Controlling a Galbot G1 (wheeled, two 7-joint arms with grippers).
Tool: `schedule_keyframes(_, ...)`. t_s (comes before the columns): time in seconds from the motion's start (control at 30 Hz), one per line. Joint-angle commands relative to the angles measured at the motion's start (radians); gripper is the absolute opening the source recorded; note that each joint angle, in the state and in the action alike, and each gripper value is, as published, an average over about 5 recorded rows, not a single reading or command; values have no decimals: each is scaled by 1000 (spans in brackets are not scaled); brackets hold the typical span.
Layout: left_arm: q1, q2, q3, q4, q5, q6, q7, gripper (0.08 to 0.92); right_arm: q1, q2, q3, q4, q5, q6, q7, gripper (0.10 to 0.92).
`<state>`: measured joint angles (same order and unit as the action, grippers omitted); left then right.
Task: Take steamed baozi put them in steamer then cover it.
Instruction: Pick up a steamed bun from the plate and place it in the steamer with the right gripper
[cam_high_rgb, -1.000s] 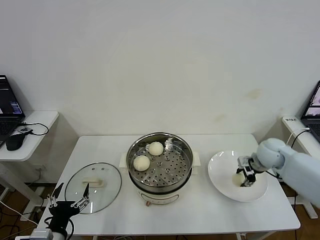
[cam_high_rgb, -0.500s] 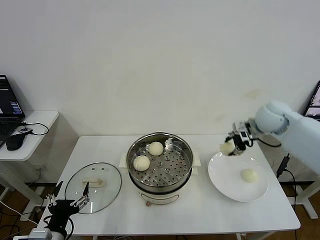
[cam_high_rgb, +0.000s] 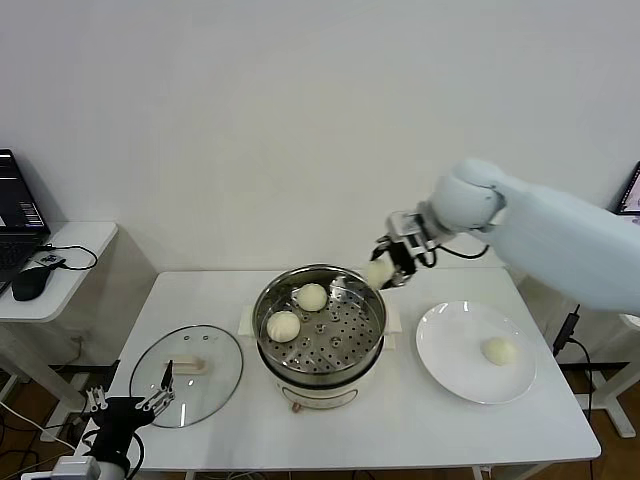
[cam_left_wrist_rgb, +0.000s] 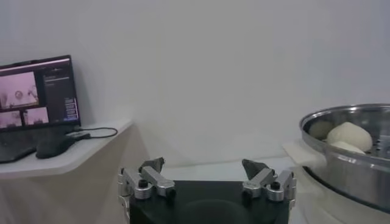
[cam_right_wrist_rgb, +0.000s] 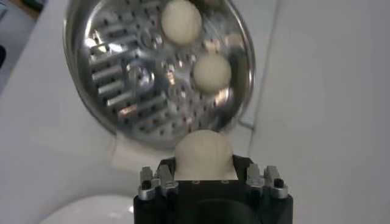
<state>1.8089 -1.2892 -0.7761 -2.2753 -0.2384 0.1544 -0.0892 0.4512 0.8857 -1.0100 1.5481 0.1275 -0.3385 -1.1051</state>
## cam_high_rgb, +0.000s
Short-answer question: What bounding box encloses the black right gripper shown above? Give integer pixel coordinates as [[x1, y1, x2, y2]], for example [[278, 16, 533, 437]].
[[372, 235, 426, 290]]

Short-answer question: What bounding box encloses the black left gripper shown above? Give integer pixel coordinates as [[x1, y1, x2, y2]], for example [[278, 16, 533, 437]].
[[84, 359, 177, 459]]

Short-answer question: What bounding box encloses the white steamed baozi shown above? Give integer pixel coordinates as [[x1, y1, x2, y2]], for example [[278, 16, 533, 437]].
[[296, 282, 329, 312], [480, 336, 519, 366], [265, 310, 302, 344], [367, 259, 394, 290]]

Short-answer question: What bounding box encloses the round glass pot lid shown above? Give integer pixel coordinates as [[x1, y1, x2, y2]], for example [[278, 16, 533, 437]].
[[128, 324, 245, 430]]

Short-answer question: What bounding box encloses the perforated steel steamer basket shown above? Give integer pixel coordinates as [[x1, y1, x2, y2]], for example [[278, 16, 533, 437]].
[[252, 264, 388, 376]]

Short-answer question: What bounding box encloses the white round plate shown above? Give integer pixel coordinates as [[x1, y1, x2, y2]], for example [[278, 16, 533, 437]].
[[414, 299, 537, 405]]

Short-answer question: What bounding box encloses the black computer mouse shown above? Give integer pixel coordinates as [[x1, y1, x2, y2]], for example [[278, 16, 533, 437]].
[[11, 267, 50, 303]]

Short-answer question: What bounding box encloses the small black usb hub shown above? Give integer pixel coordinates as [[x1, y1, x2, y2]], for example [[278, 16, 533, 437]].
[[32, 251, 67, 271]]

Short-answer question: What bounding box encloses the white side desk with mouse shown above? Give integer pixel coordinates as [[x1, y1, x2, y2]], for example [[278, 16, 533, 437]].
[[0, 221, 119, 444]]

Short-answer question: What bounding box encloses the black laptop with dark terminal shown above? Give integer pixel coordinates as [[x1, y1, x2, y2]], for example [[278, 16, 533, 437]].
[[0, 148, 53, 296]]

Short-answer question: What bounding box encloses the white side desk with label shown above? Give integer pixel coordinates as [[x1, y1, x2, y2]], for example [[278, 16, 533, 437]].
[[592, 312, 640, 440]]

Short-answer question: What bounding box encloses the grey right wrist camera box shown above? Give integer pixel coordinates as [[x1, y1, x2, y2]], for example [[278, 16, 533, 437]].
[[387, 210, 432, 250]]

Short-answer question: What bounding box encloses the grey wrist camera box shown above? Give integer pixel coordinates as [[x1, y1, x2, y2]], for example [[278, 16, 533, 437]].
[[387, 210, 432, 250], [49, 454, 104, 480]]

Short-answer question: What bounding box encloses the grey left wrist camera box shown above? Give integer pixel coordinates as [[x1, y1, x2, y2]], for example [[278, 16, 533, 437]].
[[49, 454, 104, 480]]

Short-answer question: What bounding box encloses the white floor cable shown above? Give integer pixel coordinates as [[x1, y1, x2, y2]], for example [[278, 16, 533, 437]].
[[0, 399, 76, 449]]

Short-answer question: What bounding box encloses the thin black hub cable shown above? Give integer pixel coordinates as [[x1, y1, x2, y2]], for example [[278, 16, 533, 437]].
[[42, 243, 99, 273]]

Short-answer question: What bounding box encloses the black cable with adapter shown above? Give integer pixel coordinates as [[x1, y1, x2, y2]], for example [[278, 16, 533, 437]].
[[551, 303, 594, 429]]

